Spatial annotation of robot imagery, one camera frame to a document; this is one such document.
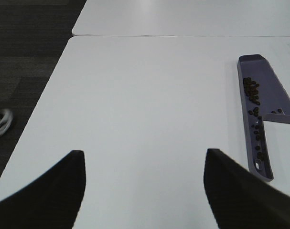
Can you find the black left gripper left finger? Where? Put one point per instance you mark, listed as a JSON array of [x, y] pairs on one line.
[[52, 201]]

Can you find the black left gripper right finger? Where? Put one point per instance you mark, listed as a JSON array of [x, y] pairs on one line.
[[239, 200]]

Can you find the purple plastic dustpan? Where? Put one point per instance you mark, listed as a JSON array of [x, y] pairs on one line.
[[274, 107]]

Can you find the pile of coffee beans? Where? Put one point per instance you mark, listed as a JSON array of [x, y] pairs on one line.
[[251, 92]]

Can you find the grey white shoe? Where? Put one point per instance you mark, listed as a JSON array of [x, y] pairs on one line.
[[6, 119]]

